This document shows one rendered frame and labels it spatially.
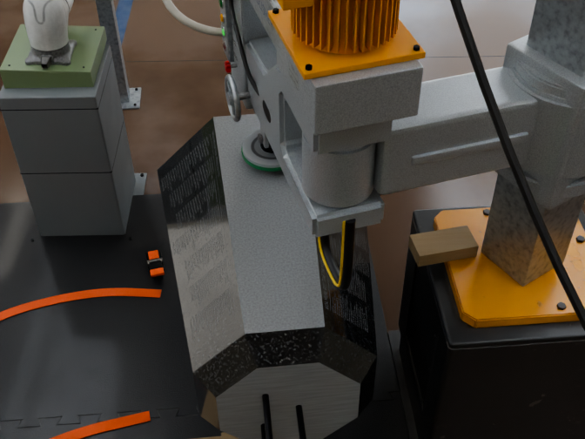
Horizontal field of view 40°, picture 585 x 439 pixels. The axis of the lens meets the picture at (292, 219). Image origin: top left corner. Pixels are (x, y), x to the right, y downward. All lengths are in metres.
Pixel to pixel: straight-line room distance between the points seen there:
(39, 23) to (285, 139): 1.44
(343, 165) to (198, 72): 2.99
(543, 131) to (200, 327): 1.17
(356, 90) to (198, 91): 3.04
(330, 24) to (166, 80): 3.18
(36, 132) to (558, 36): 2.21
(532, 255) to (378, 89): 0.95
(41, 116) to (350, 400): 1.77
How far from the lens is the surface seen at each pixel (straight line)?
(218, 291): 2.55
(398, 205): 3.99
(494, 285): 2.63
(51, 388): 3.39
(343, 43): 1.79
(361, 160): 2.00
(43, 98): 3.45
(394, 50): 1.82
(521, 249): 2.56
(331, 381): 2.45
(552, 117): 2.17
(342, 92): 1.75
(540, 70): 2.18
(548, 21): 2.16
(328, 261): 2.40
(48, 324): 3.60
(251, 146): 2.88
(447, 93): 2.13
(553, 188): 2.30
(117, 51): 4.54
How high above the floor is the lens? 2.70
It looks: 44 degrees down
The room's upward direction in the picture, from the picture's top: 1 degrees counter-clockwise
